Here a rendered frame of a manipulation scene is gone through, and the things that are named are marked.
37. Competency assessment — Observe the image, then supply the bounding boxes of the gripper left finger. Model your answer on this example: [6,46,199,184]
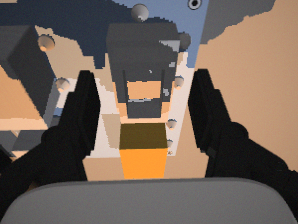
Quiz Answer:
[0,70,101,222]

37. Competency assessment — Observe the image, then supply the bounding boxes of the orange block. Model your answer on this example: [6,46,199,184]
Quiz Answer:
[119,122,168,179]

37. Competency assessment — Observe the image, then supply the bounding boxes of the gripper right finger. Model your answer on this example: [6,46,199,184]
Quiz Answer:
[188,69,298,223]

